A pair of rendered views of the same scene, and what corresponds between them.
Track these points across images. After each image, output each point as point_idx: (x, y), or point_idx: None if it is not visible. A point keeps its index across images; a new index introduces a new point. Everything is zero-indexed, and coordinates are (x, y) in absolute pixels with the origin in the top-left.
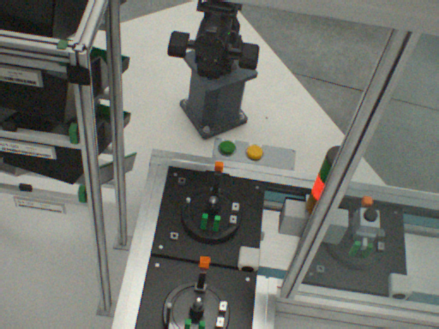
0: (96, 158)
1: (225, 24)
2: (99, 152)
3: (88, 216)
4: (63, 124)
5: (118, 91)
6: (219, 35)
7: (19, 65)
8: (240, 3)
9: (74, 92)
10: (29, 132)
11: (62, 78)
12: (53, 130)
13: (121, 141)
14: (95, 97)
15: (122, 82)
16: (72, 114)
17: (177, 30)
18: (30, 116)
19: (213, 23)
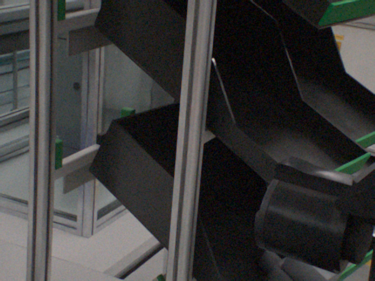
0: (35, 55)
1: (331, 211)
2: (162, 236)
3: None
4: (94, 24)
5: (179, 113)
6: (282, 188)
7: (241, 45)
8: (371, 185)
9: (125, 3)
10: (94, 10)
11: (238, 101)
12: (241, 230)
13: (169, 249)
14: (174, 98)
15: (194, 113)
16: (114, 37)
17: None
18: (228, 156)
19: (313, 169)
